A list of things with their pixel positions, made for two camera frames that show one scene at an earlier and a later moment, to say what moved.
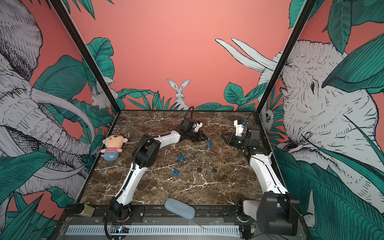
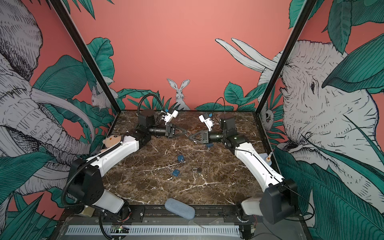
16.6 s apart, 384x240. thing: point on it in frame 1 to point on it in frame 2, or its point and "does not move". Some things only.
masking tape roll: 87,211 does not move
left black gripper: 200,137 to 169,133
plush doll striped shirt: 113,143 does not move
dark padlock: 198,170 does not move
